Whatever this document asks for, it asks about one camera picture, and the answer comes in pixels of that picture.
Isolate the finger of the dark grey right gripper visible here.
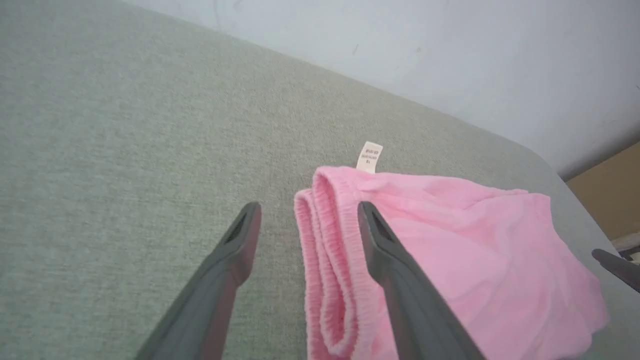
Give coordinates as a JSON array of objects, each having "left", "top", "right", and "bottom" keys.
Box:
[{"left": 592, "top": 248, "right": 640, "bottom": 294}]

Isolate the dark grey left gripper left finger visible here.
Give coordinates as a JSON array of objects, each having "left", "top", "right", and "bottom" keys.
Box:
[{"left": 135, "top": 202, "right": 262, "bottom": 360}]

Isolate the pink cloth garment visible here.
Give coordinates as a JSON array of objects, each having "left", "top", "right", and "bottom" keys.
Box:
[{"left": 293, "top": 141, "right": 611, "bottom": 360}]

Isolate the grey fabric sofa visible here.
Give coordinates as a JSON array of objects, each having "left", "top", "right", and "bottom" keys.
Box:
[{"left": 0, "top": 0, "right": 640, "bottom": 360}]

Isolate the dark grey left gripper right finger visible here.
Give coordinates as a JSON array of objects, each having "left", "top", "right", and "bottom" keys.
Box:
[{"left": 357, "top": 202, "right": 486, "bottom": 360}]

